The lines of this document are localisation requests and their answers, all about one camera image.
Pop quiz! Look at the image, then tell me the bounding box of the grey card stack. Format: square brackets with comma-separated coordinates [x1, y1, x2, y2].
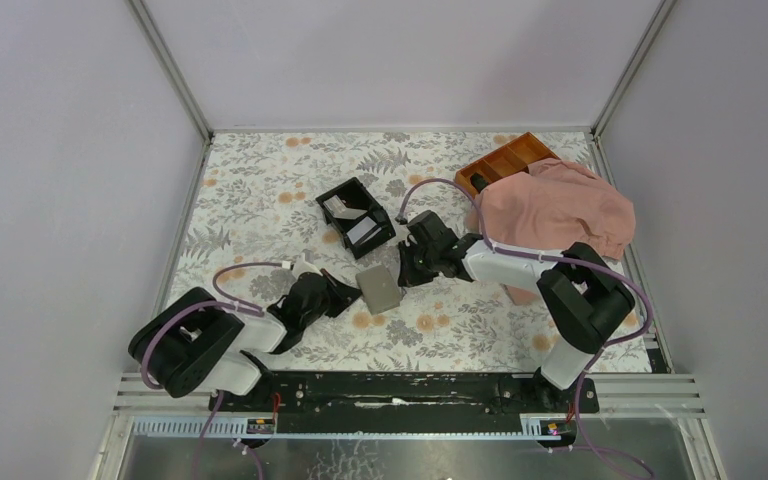
[355, 265, 403, 315]

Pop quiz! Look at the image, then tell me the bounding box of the stack of cards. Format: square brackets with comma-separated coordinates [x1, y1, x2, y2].
[324, 196, 380, 245]

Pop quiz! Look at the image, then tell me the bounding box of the black card holder box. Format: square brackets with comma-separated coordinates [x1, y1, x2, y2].
[315, 177, 395, 259]

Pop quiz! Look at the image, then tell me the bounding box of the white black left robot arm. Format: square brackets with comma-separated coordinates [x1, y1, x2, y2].
[127, 261, 362, 411]

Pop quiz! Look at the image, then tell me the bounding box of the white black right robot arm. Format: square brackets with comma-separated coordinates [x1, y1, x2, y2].
[397, 211, 636, 412]

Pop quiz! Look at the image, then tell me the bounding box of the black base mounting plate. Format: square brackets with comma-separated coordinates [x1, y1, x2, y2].
[218, 370, 600, 424]

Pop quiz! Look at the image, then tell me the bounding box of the orange compartment tray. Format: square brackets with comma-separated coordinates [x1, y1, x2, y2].
[454, 133, 558, 197]

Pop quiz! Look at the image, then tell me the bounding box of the pink cloth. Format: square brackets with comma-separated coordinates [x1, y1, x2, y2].
[464, 158, 637, 306]

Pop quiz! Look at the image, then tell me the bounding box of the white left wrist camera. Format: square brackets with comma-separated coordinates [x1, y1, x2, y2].
[281, 258, 321, 279]

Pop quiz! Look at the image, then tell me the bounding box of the white slotted cable duct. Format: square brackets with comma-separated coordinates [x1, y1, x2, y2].
[133, 415, 577, 446]

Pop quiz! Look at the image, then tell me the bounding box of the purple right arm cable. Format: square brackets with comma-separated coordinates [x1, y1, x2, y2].
[393, 177, 656, 480]

